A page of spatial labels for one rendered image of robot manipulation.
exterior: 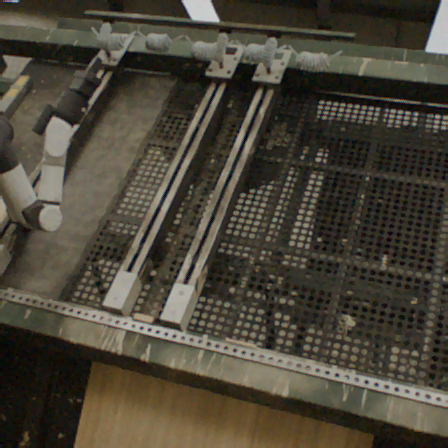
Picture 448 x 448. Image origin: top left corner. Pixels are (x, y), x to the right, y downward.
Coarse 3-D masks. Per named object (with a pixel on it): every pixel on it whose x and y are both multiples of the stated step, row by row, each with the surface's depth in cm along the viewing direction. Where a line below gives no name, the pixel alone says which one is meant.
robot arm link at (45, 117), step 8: (48, 104) 187; (56, 104) 188; (48, 112) 187; (56, 112) 187; (64, 112) 186; (72, 112) 186; (40, 120) 187; (48, 120) 188; (64, 120) 187; (72, 120) 187; (80, 120) 190; (32, 128) 187; (40, 128) 187; (72, 128) 188
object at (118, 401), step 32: (96, 384) 203; (128, 384) 201; (160, 384) 198; (96, 416) 202; (128, 416) 199; (160, 416) 196; (192, 416) 194; (224, 416) 191; (256, 416) 189; (288, 416) 186
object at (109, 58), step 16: (112, 64) 247; (112, 80) 251; (96, 96) 242; (96, 112) 244; (80, 128) 235; (80, 144) 237; (32, 176) 220; (0, 224) 209; (0, 240) 206; (16, 240) 209; (0, 256) 202; (0, 272) 204
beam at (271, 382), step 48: (0, 288) 195; (48, 336) 184; (96, 336) 181; (144, 336) 179; (192, 384) 177; (240, 384) 167; (288, 384) 165; (336, 384) 163; (384, 432) 161; (432, 432) 153
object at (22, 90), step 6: (18, 78) 261; (30, 78) 261; (24, 84) 258; (30, 84) 262; (18, 90) 256; (24, 90) 259; (6, 96) 255; (18, 96) 256; (24, 96) 259; (0, 102) 253; (6, 102) 252; (12, 102) 253; (18, 102) 256; (0, 108) 251; (6, 108) 250; (12, 108) 253; (6, 114) 251
